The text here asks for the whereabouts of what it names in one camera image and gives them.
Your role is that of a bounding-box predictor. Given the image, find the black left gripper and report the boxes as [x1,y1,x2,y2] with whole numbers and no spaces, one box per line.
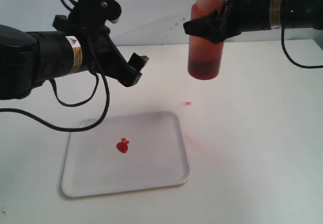
[52,14,149,88]

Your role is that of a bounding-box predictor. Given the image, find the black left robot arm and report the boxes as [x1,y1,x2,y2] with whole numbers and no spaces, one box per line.
[1,15,148,100]

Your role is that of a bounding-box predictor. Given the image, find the red ketchup blob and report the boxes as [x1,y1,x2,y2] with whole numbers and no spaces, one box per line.
[116,138,130,154]

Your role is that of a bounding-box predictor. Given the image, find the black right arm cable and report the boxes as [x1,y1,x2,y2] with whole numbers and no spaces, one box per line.
[268,0,323,70]

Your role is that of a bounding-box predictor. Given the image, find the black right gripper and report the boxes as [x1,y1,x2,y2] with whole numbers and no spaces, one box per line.
[183,0,271,44]

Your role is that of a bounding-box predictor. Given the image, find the white rectangular tray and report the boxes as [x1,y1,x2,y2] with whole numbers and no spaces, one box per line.
[61,111,192,198]

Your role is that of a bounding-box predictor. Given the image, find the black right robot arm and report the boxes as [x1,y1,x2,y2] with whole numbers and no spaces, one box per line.
[184,0,322,44]

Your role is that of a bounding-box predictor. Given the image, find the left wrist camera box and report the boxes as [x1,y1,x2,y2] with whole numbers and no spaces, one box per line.
[68,0,122,32]

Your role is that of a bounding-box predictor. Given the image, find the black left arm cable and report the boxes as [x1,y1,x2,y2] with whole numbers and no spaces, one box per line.
[0,0,111,132]

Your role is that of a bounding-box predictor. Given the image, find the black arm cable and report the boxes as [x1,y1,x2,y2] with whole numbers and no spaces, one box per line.
[268,0,323,70]
[0,0,111,132]

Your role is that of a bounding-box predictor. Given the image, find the ketchup squeeze bottle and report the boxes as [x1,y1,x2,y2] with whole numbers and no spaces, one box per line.
[185,0,225,80]

